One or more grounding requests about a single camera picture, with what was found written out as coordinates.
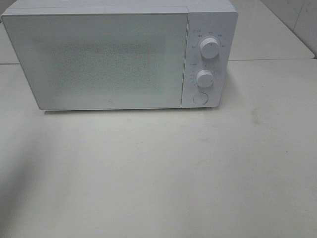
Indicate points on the white round door button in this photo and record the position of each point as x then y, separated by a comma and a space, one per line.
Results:
200, 98

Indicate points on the white microwave door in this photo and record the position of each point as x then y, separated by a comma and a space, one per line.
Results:
97, 62

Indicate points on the white lower timer knob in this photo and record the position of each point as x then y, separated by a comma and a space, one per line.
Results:
204, 79

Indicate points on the white upper power knob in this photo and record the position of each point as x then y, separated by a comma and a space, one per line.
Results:
209, 47

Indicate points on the white microwave oven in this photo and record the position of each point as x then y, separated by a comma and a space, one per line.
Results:
205, 18

